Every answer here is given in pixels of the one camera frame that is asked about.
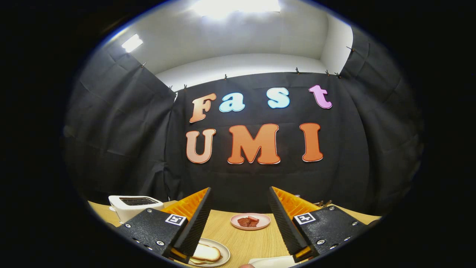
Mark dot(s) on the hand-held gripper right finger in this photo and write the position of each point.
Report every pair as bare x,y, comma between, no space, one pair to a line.
284,227

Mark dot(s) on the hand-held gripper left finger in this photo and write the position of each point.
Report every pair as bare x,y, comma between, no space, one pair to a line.
197,227

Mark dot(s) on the toasted brown bread slice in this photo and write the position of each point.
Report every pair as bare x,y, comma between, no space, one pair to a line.
206,252

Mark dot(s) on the pink plate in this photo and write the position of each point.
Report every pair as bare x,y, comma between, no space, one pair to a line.
264,222

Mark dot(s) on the red sausage slice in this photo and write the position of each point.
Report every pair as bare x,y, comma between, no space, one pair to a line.
253,219

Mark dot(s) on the white oval plate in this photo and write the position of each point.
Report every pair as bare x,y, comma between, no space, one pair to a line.
271,262

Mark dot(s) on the round grey plate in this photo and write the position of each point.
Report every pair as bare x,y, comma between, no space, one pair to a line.
225,253

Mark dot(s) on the brown meat pieces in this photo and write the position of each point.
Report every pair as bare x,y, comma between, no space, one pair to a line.
245,222

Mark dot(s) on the white toaster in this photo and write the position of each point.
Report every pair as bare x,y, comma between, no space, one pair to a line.
128,212

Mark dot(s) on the black backdrop cloth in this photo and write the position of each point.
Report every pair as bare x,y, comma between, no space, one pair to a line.
353,149

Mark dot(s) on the small ceiling light panel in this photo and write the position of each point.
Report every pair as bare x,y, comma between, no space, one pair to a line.
132,42

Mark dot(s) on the large ceiling light panel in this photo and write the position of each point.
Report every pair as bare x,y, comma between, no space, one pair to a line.
238,6

